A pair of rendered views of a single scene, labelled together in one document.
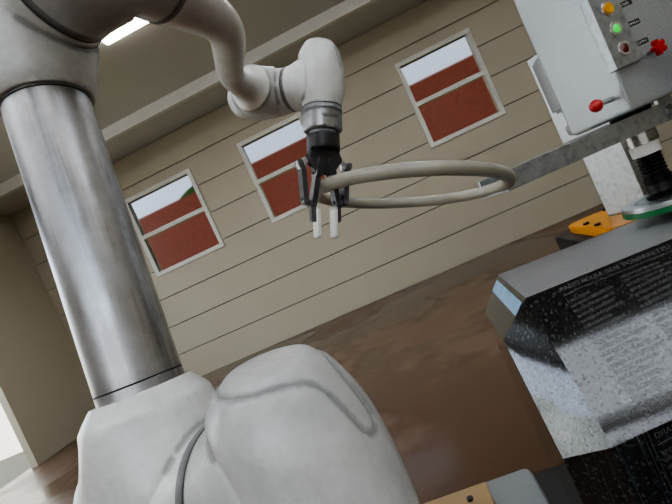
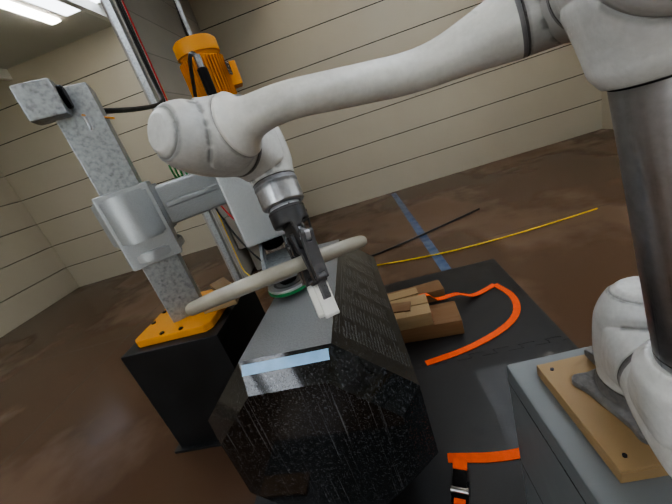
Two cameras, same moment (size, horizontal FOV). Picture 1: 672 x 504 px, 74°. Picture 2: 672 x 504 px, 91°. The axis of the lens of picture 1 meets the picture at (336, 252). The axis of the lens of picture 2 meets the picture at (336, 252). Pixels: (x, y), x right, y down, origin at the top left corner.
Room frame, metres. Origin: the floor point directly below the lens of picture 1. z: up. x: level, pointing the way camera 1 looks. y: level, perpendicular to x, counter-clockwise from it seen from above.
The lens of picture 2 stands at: (0.94, 0.58, 1.54)
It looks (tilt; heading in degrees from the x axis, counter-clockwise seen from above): 21 degrees down; 270
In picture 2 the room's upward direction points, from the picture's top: 19 degrees counter-clockwise
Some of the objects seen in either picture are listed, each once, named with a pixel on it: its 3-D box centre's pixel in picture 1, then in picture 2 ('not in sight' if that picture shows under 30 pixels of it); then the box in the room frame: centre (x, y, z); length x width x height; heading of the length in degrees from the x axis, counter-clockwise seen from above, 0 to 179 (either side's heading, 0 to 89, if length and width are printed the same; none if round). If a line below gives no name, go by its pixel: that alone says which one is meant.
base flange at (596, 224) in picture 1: (643, 207); (190, 312); (1.92, -1.29, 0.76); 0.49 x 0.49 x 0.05; 80
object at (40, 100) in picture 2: not in sight; (45, 101); (1.95, -1.14, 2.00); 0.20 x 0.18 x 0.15; 170
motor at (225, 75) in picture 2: not in sight; (212, 80); (1.30, -1.53, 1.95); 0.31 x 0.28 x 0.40; 9
